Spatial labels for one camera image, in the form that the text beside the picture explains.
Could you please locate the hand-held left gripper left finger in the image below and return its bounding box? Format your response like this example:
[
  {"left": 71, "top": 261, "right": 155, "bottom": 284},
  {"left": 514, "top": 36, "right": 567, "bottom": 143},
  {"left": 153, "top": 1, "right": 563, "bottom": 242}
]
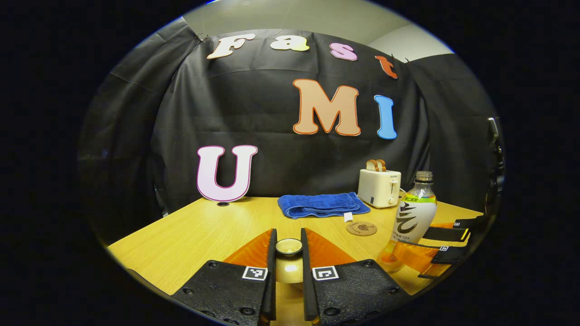
[{"left": 172, "top": 228, "right": 278, "bottom": 326}]

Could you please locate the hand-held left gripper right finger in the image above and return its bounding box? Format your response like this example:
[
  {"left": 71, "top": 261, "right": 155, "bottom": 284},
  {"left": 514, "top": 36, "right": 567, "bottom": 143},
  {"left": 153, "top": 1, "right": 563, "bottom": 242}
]
[{"left": 300, "top": 228, "right": 411, "bottom": 326}]

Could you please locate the water bottle with white label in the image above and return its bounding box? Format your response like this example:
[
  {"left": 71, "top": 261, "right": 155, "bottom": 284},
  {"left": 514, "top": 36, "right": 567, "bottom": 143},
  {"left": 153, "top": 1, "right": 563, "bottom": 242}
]
[{"left": 378, "top": 171, "right": 438, "bottom": 273}]

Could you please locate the round cork coaster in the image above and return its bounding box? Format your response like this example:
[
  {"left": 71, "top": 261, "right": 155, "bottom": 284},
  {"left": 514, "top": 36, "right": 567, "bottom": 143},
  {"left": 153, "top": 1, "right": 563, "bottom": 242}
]
[{"left": 346, "top": 221, "right": 378, "bottom": 236}]

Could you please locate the black tripod stand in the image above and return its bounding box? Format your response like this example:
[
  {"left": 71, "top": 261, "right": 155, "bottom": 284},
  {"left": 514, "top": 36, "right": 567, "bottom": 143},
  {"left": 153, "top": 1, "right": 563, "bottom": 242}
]
[{"left": 487, "top": 134, "right": 505, "bottom": 213}]

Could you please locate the blue towel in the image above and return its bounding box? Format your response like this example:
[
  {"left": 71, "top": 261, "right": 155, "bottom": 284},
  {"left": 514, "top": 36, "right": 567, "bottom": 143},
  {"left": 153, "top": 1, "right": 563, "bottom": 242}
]
[{"left": 277, "top": 192, "right": 371, "bottom": 223}]

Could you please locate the cream toaster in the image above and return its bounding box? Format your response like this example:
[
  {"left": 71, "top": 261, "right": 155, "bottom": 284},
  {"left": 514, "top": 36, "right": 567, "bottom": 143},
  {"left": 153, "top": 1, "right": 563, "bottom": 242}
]
[{"left": 358, "top": 168, "right": 402, "bottom": 209}]

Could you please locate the black backdrop cloth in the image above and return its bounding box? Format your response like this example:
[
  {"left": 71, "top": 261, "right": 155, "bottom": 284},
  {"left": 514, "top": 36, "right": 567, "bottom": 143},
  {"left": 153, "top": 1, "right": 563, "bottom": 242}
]
[{"left": 77, "top": 18, "right": 503, "bottom": 245}]

